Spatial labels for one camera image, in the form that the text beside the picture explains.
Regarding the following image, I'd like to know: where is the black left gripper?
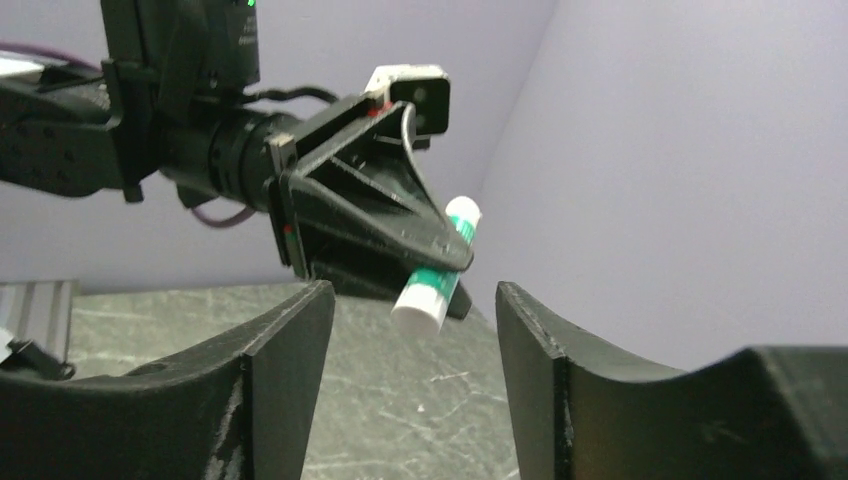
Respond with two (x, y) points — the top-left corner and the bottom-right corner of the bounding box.
(211, 92), (476, 322)

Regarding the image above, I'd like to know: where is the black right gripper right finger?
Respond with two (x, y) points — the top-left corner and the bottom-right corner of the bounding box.
(496, 281), (847, 479)

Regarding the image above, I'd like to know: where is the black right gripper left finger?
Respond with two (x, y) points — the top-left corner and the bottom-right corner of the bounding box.
(1, 281), (335, 479)

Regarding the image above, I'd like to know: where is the green white glue stick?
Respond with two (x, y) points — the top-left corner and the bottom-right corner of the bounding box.
(390, 196), (482, 336)

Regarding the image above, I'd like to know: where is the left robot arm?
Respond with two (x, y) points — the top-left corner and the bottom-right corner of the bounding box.
(1, 1), (474, 300)

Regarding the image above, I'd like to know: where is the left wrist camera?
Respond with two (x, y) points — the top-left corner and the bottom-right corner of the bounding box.
(364, 64), (451, 149)

